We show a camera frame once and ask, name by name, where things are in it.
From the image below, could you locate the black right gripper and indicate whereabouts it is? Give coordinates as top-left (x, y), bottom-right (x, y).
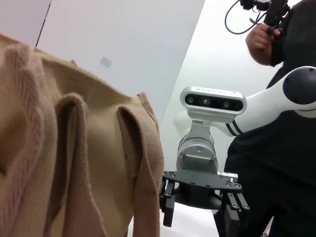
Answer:
top-left (159, 170), bottom-right (250, 237)

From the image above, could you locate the khaki canvas food bag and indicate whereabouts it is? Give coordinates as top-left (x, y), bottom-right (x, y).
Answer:
top-left (0, 33), bottom-right (165, 237)

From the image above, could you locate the black handheld device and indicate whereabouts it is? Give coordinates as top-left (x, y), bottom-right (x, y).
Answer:
top-left (239, 0), bottom-right (292, 36)

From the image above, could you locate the person's bare hand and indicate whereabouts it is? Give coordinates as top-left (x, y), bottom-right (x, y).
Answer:
top-left (253, 23), bottom-right (281, 49)

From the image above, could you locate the person in dark shirt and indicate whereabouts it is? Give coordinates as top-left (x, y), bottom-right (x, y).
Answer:
top-left (213, 0), bottom-right (316, 237)

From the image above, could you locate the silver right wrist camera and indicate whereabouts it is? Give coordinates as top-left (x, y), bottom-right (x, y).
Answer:
top-left (179, 86), bottom-right (247, 135)

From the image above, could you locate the grey wall sticker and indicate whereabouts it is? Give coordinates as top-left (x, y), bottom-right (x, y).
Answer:
top-left (99, 56), bottom-right (113, 69)

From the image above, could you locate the black device cable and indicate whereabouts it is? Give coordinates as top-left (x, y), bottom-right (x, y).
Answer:
top-left (224, 0), bottom-right (268, 36)

